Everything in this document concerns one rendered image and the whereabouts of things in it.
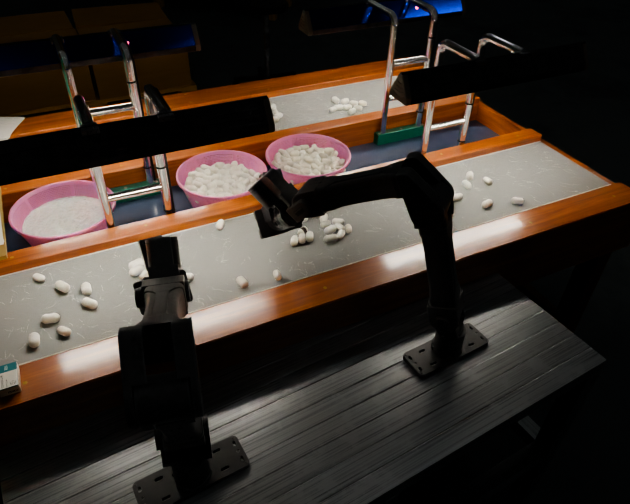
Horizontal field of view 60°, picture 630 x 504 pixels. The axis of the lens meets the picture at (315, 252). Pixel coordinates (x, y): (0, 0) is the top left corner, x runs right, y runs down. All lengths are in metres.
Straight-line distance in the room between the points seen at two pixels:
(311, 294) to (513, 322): 0.49
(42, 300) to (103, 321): 0.16
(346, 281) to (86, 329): 0.57
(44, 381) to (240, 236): 0.58
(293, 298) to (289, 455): 0.34
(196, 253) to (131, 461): 0.52
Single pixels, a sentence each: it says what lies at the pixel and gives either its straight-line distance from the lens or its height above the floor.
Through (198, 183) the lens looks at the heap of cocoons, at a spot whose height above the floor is 0.75.
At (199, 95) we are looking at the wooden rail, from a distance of 2.16.
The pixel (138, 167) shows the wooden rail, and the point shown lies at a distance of 1.74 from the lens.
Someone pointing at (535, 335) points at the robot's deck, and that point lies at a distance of 1.40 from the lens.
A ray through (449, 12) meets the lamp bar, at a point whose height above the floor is 1.06.
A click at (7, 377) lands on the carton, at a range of 1.18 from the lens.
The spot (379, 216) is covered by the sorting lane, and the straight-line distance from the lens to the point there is 1.53.
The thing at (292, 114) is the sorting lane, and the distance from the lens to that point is 2.05.
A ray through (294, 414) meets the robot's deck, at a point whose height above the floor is 0.67.
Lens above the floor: 1.62
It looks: 39 degrees down
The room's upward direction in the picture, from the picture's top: 2 degrees clockwise
